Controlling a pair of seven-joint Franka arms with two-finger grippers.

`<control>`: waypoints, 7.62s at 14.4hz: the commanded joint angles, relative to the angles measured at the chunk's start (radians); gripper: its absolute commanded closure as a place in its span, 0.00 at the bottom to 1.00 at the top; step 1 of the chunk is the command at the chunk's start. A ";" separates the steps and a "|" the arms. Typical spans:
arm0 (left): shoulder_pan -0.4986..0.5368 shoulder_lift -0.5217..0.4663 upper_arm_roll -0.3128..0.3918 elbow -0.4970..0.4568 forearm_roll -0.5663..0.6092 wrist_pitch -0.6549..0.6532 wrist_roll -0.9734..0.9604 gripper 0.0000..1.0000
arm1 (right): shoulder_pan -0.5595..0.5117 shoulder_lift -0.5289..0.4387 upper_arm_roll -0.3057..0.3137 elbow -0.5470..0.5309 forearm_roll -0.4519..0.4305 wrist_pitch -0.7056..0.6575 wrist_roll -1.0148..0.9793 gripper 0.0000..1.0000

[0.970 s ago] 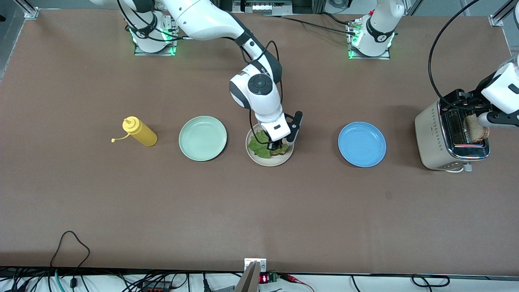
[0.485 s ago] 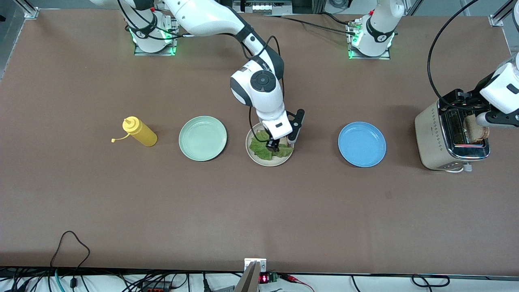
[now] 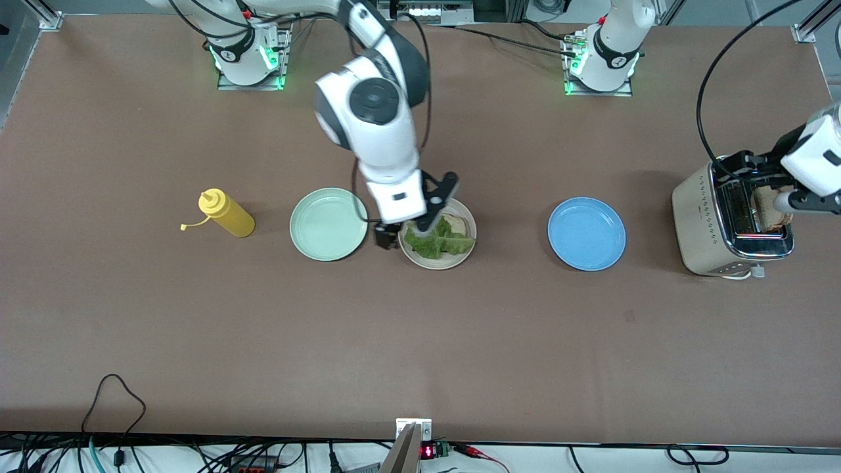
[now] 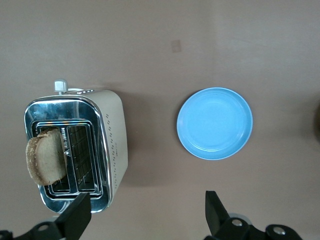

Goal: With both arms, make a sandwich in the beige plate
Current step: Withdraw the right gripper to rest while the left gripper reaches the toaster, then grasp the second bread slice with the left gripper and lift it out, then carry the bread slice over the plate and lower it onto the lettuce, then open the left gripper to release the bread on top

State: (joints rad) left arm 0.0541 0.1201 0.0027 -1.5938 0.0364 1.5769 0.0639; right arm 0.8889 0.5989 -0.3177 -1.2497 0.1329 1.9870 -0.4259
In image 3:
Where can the blue plate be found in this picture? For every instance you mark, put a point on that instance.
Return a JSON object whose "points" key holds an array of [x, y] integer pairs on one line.
{"points": [[587, 234]]}

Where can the yellow mustard squeeze bottle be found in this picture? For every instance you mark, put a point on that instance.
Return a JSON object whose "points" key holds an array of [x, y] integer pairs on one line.
{"points": [[230, 217]]}

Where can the green lettuce leaf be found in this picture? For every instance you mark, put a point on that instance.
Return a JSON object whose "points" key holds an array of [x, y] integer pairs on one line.
{"points": [[437, 246]]}

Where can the beige plate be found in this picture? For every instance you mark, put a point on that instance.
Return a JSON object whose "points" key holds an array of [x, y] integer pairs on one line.
{"points": [[433, 263]]}

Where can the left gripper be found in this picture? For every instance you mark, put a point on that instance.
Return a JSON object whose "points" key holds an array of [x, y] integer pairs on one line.
{"points": [[755, 162]]}

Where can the red LED display module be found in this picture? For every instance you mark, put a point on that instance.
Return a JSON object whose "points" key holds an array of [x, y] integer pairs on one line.
{"points": [[428, 451]]}

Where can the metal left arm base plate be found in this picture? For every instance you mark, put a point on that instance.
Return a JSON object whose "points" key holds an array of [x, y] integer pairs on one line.
{"points": [[598, 94]]}

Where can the black rack device white lights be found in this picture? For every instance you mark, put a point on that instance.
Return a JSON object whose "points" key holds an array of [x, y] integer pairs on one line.
{"points": [[433, 12]]}

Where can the grey metal bar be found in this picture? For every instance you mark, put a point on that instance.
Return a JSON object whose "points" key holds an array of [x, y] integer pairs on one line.
{"points": [[404, 456]]}

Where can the aluminium frame extrusion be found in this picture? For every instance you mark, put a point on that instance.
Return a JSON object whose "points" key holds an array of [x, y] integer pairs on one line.
{"points": [[51, 18], [805, 31]]}

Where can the beige chrome toaster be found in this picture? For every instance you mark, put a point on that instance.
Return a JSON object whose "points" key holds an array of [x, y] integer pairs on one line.
{"points": [[696, 230]]}

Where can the silver bracket plate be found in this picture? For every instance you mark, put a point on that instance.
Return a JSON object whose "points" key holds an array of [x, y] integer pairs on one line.
{"points": [[402, 427]]}

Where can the pale green plate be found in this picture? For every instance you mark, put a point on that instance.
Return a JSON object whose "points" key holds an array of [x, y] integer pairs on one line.
{"points": [[328, 225]]}

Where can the brown bread slice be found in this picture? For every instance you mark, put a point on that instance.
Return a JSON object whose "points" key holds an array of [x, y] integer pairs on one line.
{"points": [[769, 203], [458, 226]]}

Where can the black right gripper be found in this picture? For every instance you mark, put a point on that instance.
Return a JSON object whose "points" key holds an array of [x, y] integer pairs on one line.
{"points": [[385, 234]]}

